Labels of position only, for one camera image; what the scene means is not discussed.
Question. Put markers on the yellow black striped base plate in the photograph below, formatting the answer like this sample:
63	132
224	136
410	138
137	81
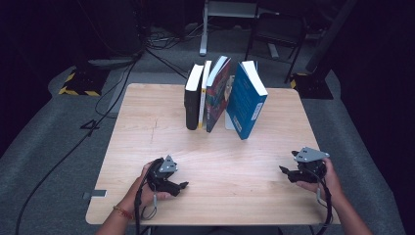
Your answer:
83	83
313	88

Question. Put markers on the person's left hand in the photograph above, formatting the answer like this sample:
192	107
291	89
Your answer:
147	197

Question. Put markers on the person's right hand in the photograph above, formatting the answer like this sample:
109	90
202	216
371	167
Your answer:
334	189

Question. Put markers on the white desk stand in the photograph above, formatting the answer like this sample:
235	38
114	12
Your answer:
204	36

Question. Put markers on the dark slanted pole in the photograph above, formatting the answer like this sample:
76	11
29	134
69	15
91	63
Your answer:
329	36

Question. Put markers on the person's dark clothing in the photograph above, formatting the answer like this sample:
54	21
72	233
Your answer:
212	231

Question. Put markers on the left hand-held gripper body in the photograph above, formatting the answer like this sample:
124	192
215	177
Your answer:
161	178

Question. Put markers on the colourful illustrated dark book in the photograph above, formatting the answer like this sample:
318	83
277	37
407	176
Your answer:
217	98

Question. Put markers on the grey expandable metal book rack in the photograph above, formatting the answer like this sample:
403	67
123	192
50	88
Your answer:
229	123

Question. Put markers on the black hardcover book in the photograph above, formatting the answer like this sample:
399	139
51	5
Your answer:
192	104

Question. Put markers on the blue landscape cover book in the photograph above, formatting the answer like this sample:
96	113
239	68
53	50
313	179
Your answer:
243	101

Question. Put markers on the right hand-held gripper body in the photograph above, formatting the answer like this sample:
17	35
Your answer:
313	171

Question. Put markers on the grey table bracket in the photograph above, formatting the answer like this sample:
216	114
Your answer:
96	194

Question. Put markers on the black metal chair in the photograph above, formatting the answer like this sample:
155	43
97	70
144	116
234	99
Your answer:
277	32

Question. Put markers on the dark equipment cabinet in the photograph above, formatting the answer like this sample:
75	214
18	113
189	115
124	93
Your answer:
111	29

